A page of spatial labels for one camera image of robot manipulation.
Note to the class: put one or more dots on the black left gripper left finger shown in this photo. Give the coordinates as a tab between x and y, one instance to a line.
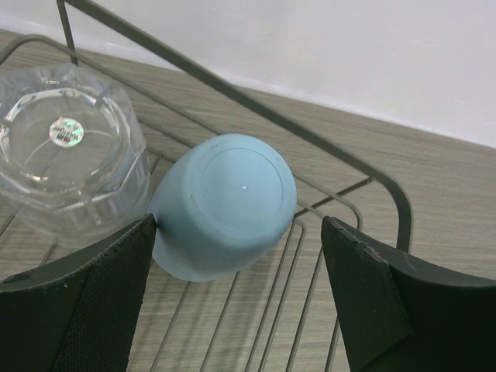
78	313

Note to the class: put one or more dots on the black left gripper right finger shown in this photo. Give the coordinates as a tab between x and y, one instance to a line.
401	313

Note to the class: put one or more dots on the clear glass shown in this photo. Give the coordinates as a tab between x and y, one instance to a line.
73	155

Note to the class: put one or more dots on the blue plastic cup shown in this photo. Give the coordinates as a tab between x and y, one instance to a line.
221	207

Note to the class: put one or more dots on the wire dish rack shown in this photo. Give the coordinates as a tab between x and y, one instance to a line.
170	132

